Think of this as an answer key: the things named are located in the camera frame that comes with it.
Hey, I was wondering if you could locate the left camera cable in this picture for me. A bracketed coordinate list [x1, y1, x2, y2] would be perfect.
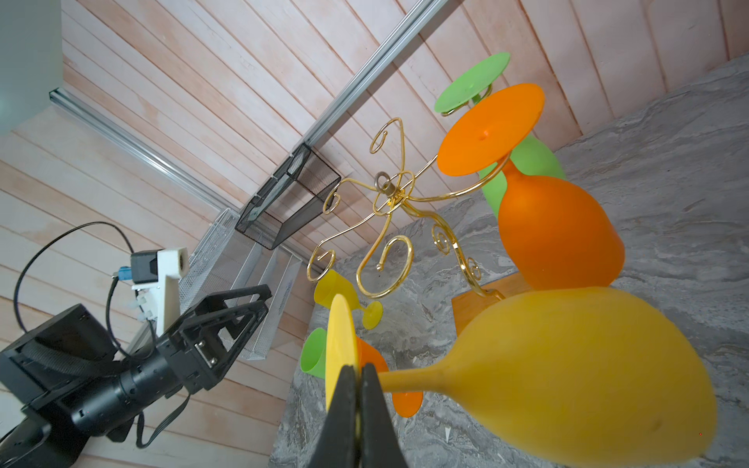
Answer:
[12, 220, 142, 358]

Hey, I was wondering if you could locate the green wine glass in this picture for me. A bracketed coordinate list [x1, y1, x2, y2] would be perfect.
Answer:
[434, 52, 567, 216]
[300, 328, 327, 379]

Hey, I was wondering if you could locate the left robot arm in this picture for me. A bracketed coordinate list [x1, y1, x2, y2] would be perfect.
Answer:
[1, 285, 272, 467]

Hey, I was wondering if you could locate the yellow wine glass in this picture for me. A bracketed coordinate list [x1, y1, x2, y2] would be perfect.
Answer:
[313, 270, 383, 330]
[325, 288, 717, 467]

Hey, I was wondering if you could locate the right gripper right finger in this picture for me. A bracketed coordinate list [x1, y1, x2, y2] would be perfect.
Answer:
[359, 364, 408, 468]

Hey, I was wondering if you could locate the orange wine glass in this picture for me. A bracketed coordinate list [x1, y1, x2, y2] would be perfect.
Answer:
[357, 337, 423, 418]
[437, 84, 625, 290]

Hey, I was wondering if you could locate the white mesh shelf organizer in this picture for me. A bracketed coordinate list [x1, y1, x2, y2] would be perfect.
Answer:
[125, 207, 304, 362]

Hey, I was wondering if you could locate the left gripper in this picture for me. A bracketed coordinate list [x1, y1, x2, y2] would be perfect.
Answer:
[157, 285, 272, 394]

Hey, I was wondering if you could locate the black mesh wall basket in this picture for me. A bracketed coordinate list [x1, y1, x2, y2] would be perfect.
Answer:
[235, 144, 341, 250]

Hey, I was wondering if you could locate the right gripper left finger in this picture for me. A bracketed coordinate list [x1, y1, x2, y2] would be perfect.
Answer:
[308, 366, 358, 468]

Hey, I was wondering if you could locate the orange wooden rack base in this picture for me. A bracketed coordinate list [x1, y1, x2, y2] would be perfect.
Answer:
[452, 273, 532, 335]

